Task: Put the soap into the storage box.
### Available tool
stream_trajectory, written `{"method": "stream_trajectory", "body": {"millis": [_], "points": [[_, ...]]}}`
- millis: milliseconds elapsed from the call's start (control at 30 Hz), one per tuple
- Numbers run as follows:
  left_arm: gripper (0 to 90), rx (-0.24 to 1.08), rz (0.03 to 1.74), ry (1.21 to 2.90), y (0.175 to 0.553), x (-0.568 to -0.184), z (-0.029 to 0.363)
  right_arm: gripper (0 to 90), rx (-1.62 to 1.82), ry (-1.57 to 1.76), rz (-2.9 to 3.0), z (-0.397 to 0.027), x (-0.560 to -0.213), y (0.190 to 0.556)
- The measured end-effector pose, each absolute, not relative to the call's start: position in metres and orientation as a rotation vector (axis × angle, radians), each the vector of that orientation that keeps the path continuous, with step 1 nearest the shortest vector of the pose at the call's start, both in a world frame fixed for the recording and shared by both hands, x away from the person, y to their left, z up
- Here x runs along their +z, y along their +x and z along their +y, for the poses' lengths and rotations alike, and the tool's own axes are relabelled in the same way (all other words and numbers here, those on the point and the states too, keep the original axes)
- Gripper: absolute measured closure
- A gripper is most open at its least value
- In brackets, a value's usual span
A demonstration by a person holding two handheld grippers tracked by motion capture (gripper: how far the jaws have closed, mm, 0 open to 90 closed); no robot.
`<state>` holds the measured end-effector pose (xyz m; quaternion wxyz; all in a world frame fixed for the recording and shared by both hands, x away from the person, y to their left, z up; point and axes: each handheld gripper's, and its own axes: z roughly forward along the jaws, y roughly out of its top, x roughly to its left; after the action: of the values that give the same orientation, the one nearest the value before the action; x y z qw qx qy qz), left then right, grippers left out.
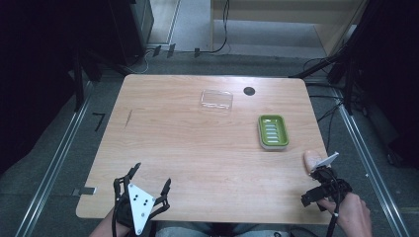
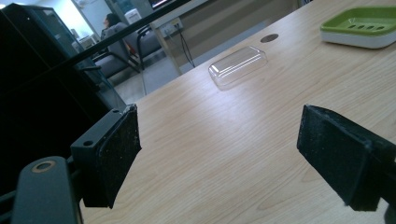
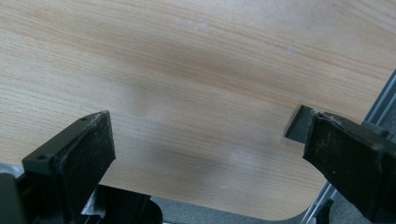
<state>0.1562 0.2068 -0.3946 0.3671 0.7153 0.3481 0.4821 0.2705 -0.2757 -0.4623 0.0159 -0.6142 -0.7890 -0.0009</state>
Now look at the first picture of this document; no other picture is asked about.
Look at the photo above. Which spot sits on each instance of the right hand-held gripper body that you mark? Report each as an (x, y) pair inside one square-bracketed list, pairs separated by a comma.
[(329, 189)]

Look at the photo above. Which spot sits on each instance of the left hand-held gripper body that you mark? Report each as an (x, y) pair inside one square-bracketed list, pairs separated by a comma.
[(140, 202)]

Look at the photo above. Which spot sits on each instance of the beige soap bar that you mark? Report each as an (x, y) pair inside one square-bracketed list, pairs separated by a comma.
[(310, 159)]

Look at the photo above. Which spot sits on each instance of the person's left hand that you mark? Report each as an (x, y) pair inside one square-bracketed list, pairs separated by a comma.
[(122, 215)]

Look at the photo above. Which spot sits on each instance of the green soap dish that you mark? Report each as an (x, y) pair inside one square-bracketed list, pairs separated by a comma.
[(272, 131)]

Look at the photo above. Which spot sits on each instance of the clear plastic lid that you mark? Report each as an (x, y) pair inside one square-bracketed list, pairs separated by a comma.
[(216, 99)]

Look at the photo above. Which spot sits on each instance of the black round table grommet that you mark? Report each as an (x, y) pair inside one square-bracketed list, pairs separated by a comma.
[(249, 91)]

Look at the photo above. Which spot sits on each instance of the black tripod stand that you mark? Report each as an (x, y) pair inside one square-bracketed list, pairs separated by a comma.
[(342, 62)]

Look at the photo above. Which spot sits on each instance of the black cabinet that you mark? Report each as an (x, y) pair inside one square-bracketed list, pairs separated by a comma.
[(131, 29)]

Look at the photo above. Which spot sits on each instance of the light wooden shelf unit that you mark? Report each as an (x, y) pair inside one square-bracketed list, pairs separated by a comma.
[(283, 13)]

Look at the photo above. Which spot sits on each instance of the metal floor rail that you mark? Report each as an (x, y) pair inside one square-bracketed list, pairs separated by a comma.
[(369, 168), (52, 171)]

